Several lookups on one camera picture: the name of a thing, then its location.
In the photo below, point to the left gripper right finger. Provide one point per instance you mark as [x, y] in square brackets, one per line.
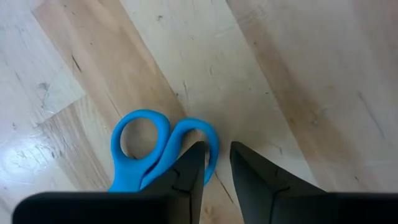
[295, 208]

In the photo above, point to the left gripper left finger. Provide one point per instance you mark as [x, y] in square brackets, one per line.
[124, 208]

